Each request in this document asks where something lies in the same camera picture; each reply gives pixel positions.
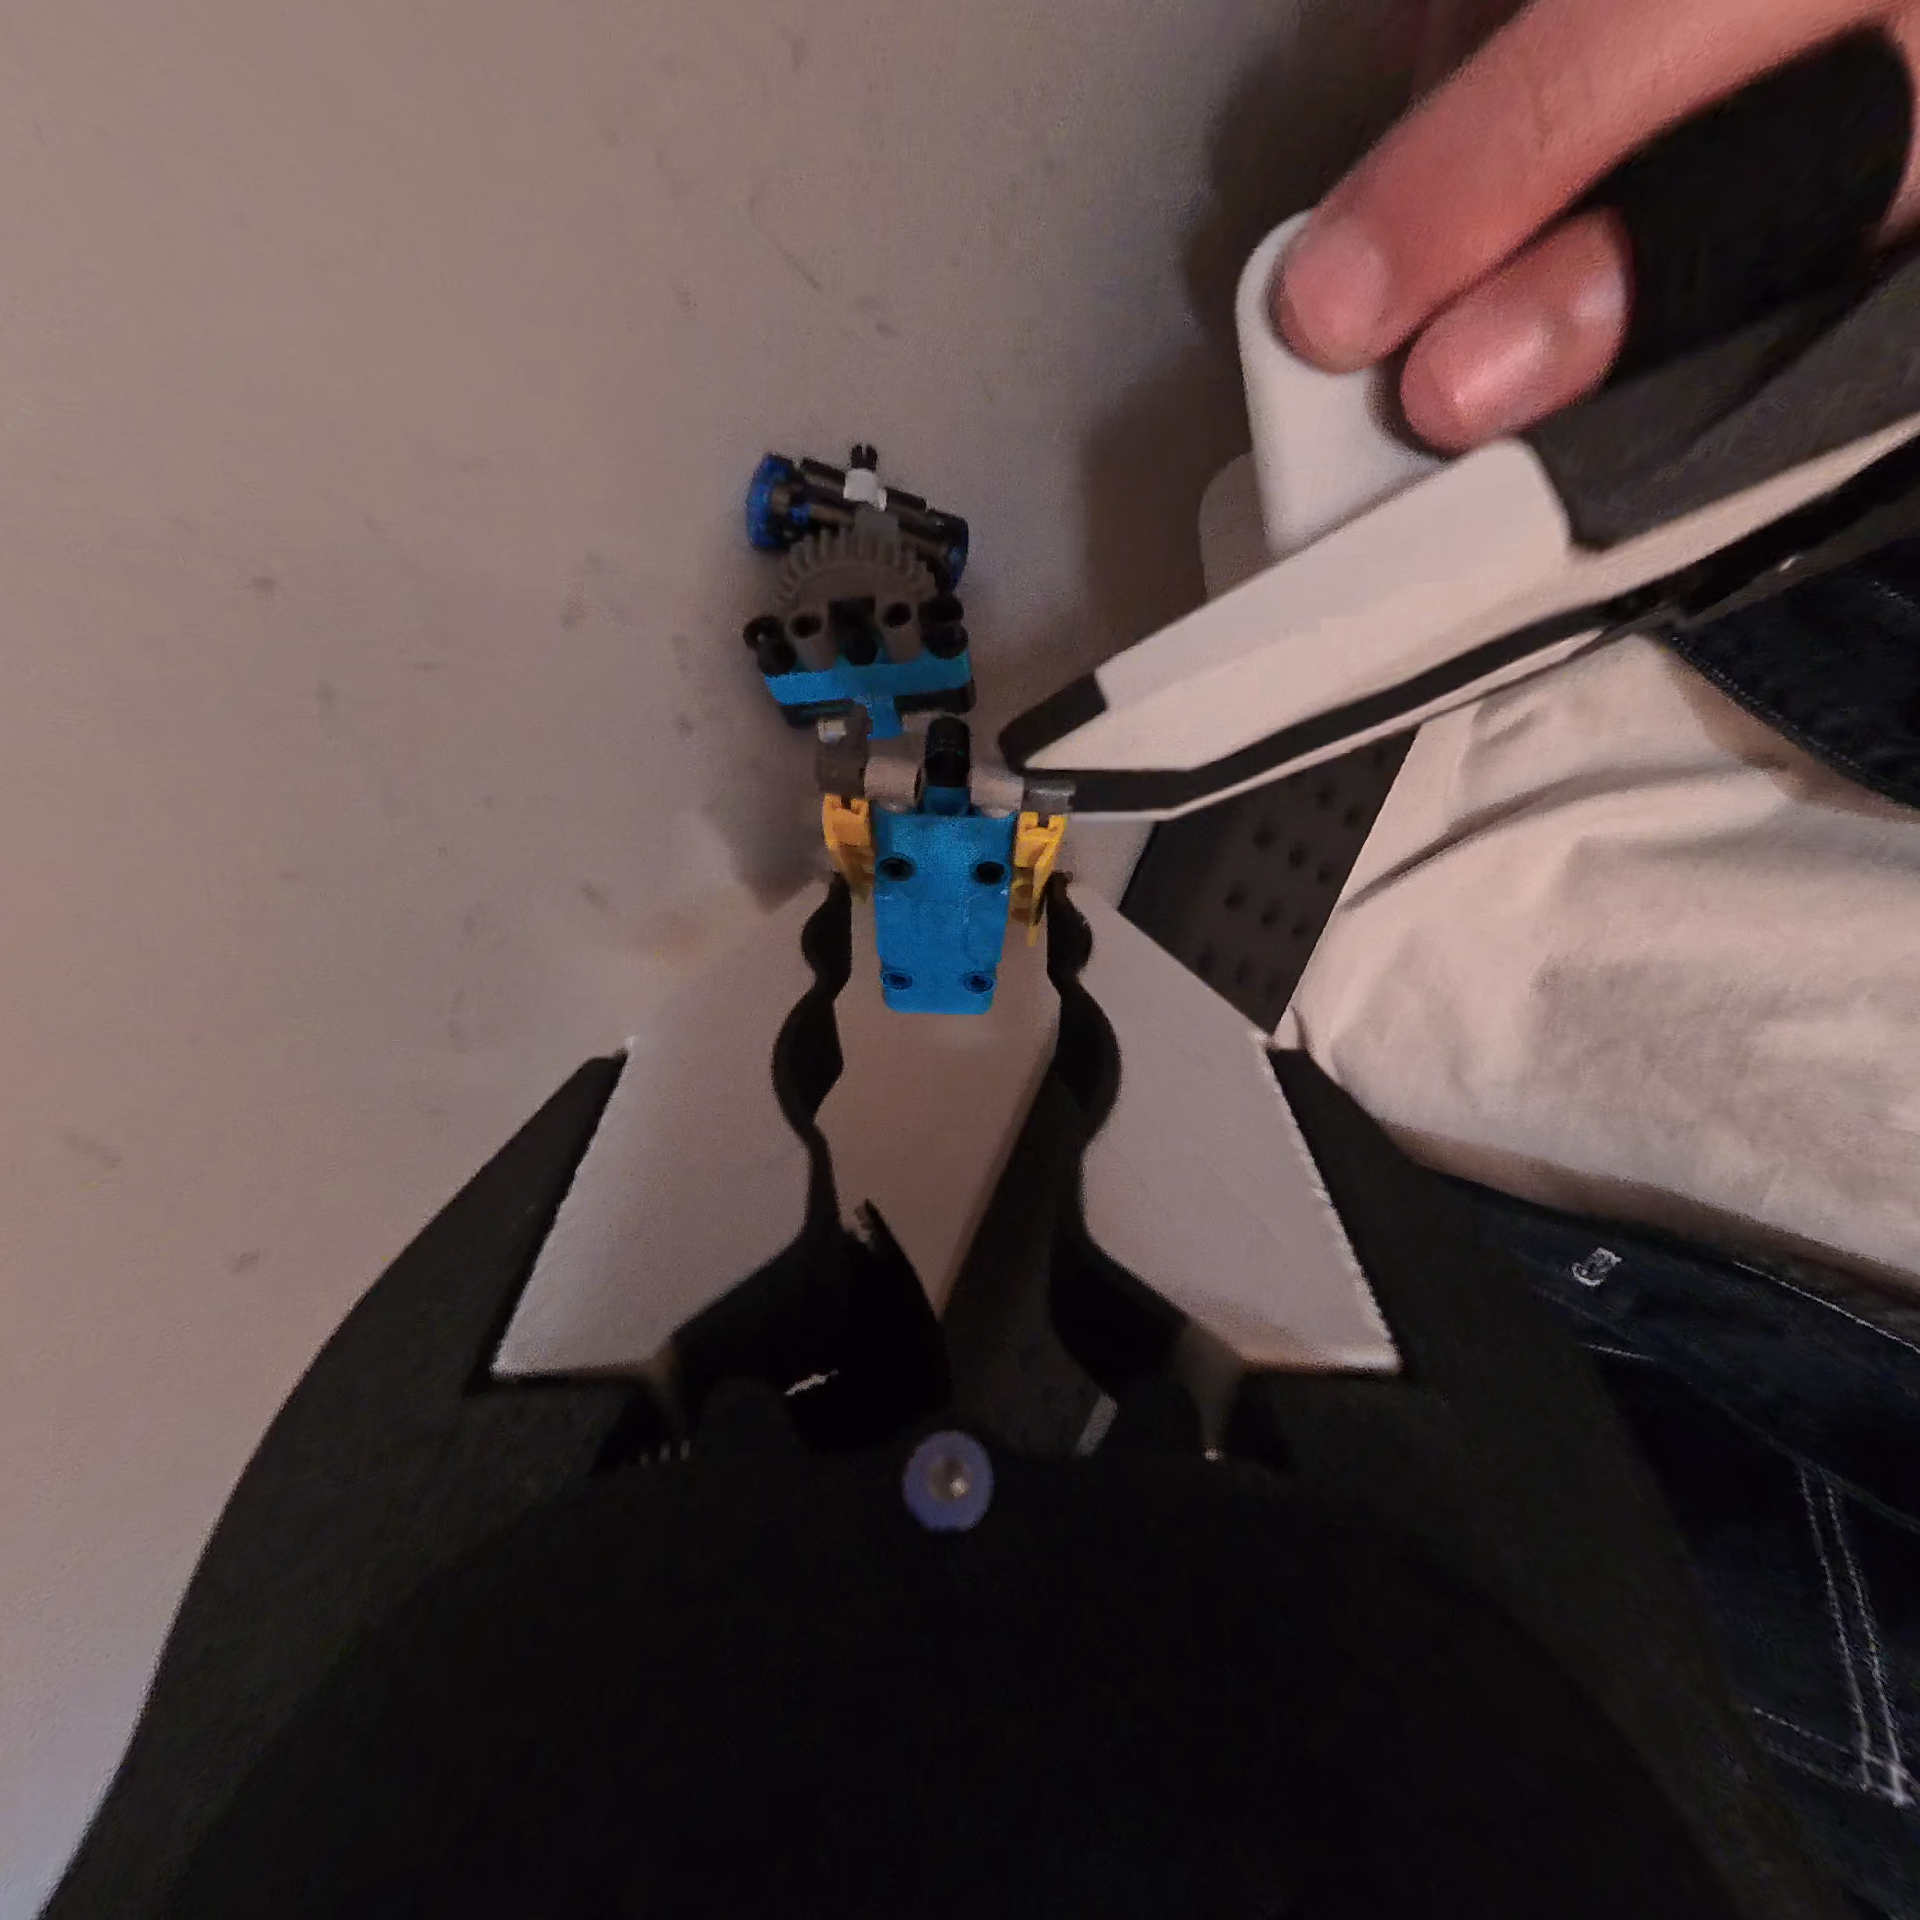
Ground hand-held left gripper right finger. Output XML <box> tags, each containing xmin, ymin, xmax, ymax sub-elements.
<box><xmin>1023</xmin><ymin>887</ymin><xmax>1406</xmax><ymax>1379</ymax></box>

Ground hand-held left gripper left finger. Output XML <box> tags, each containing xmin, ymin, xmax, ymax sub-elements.
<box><xmin>496</xmin><ymin>877</ymin><xmax>874</xmax><ymax>1383</ymax></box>

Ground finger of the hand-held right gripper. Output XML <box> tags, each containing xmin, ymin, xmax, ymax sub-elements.
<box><xmin>997</xmin><ymin>415</ymin><xmax>1920</xmax><ymax>829</ymax></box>

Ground blue yellow brick assembly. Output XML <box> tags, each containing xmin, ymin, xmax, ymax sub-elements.
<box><xmin>816</xmin><ymin>720</ymin><xmax>1078</xmax><ymax>1023</ymax></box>

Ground blue beam with black pins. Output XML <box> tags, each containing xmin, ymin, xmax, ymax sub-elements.
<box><xmin>752</xmin><ymin>602</ymin><xmax>982</xmax><ymax>751</ymax></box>

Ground black grey gear assembly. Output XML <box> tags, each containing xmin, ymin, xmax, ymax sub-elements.
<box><xmin>743</xmin><ymin>446</ymin><xmax>977</xmax><ymax>650</ymax></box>

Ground grey desk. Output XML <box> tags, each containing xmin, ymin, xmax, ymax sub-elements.
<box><xmin>0</xmin><ymin>0</ymin><xmax>1443</xmax><ymax>1863</ymax></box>

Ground person's right hand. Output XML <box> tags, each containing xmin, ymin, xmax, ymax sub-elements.
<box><xmin>1275</xmin><ymin>0</ymin><xmax>1920</xmax><ymax>458</ymax></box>

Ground person's light trousers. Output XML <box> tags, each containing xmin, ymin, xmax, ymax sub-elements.
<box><xmin>1306</xmin><ymin>615</ymin><xmax>1920</xmax><ymax>1299</ymax></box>

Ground person's denim jacket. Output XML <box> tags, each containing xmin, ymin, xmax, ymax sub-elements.
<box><xmin>1472</xmin><ymin>1157</ymin><xmax>1920</xmax><ymax>1920</ymax></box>

